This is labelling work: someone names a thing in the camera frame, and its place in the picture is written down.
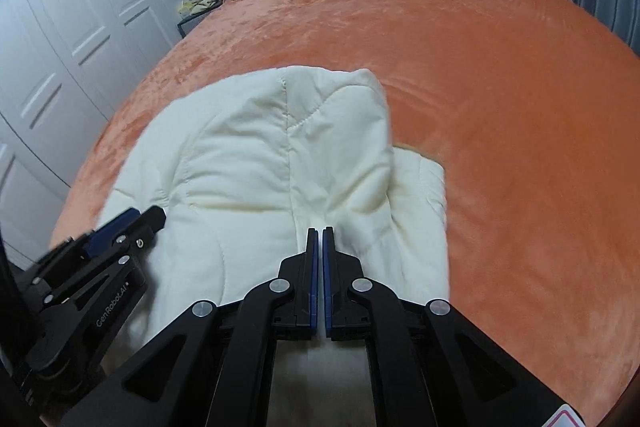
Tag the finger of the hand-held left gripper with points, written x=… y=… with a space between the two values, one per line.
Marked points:
x=150 y=222
x=112 y=229

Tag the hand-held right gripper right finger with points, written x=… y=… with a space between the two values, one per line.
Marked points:
x=327 y=287

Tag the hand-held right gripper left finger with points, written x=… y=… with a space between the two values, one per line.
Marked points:
x=312 y=287

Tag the cream quilted jacket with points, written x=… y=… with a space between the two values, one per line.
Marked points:
x=240 y=157

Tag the white wardrobe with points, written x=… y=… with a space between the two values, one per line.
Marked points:
x=75 y=32

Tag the dark bedside table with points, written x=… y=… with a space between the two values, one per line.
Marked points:
x=192 y=24

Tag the yellow paper clutter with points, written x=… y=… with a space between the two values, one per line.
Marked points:
x=200 y=4

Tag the orange plush blanket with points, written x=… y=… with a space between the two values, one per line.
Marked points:
x=500 y=107

